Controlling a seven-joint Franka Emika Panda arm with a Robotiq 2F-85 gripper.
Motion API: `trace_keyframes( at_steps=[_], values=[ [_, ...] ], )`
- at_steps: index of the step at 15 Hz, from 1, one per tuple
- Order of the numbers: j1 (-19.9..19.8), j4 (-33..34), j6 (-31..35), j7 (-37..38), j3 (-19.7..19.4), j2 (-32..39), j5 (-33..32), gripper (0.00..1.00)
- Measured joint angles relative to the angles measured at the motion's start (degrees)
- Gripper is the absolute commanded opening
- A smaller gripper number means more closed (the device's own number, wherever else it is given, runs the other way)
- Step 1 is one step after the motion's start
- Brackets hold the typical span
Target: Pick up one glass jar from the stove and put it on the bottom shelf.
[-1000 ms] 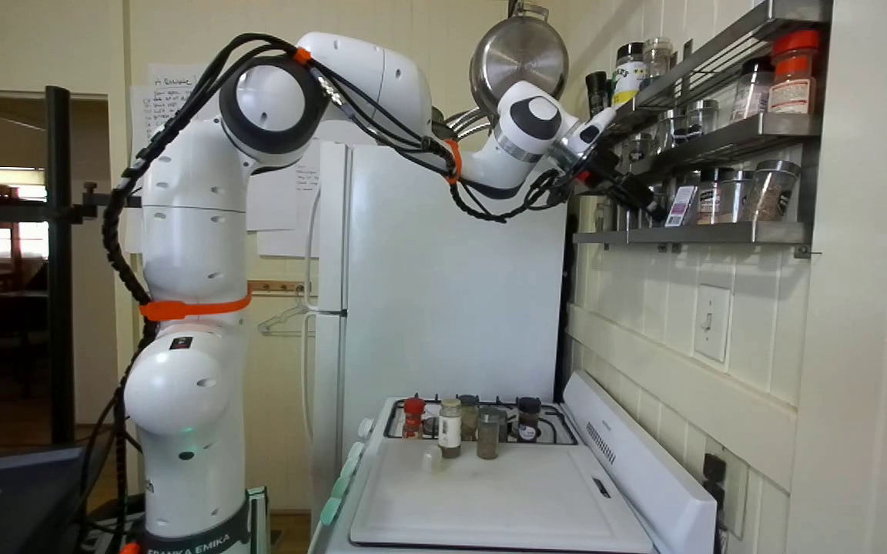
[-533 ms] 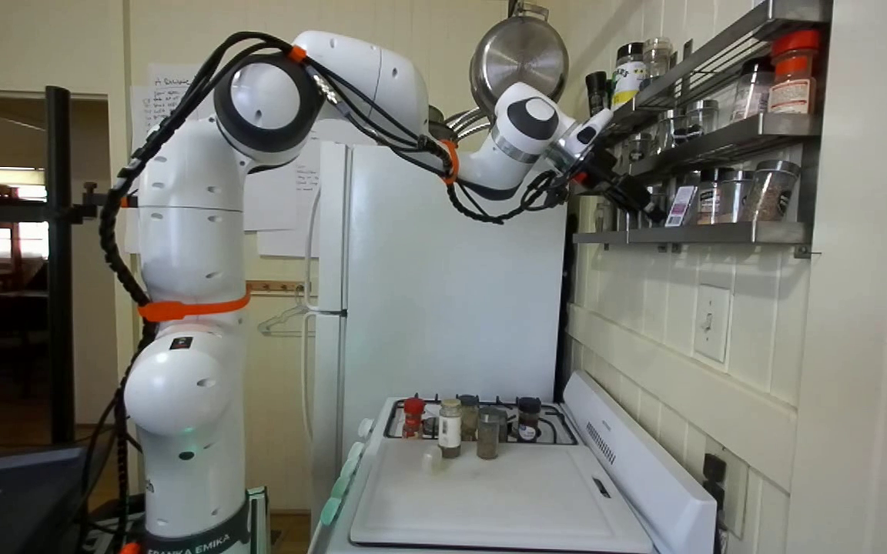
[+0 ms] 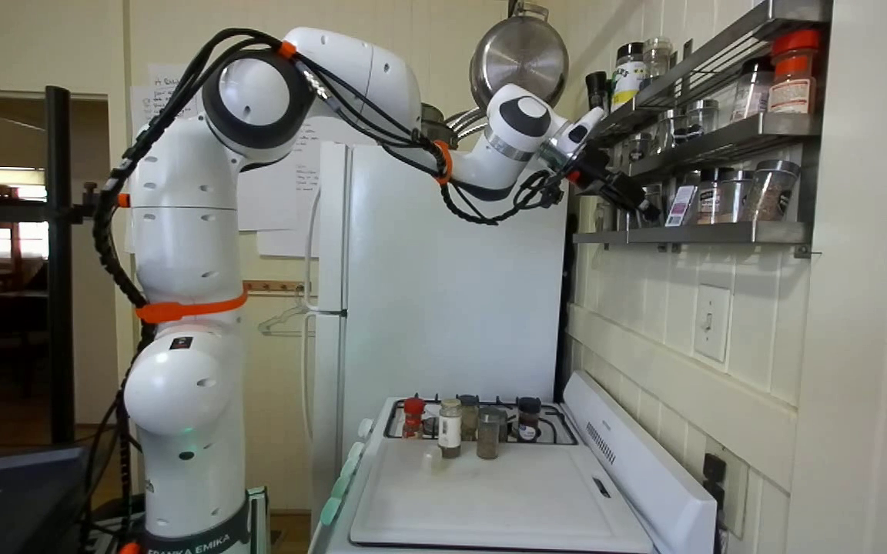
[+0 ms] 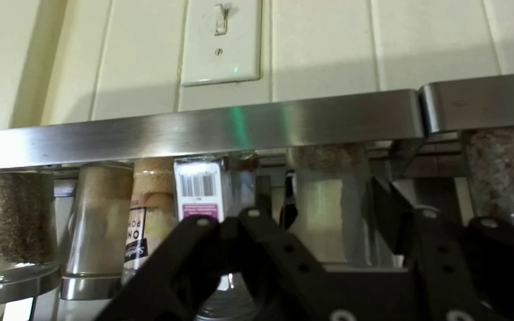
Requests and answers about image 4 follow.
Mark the steel lid spice jar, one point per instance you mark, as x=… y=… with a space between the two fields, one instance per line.
x=504 y=172

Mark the white wall light switch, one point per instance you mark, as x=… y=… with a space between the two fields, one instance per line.
x=222 y=42

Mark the labelled glass spice jar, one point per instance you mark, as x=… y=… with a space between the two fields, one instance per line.
x=150 y=197

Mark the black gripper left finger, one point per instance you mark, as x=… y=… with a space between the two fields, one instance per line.
x=209 y=268

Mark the dark pepper spice jar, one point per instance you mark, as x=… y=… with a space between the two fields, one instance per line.
x=16 y=220

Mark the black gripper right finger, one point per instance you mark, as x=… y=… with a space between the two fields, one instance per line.
x=482 y=274

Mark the white barcode spice box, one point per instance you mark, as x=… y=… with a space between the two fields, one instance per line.
x=197 y=188

